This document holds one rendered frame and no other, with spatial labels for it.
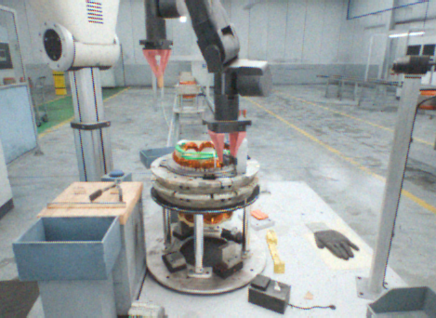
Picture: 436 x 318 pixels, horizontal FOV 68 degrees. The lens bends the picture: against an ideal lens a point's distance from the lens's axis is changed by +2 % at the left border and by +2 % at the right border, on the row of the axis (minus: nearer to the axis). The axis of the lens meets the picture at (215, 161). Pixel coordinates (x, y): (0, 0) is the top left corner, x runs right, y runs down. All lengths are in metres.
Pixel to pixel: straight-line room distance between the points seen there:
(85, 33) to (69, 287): 0.75
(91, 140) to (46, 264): 0.60
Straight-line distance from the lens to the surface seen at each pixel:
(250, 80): 0.67
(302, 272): 1.05
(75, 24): 1.14
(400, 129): 0.86
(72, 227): 0.78
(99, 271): 0.69
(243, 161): 0.87
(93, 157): 1.23
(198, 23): 0.69
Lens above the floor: 1.39
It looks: 18 degrees down
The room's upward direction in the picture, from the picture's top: straight up
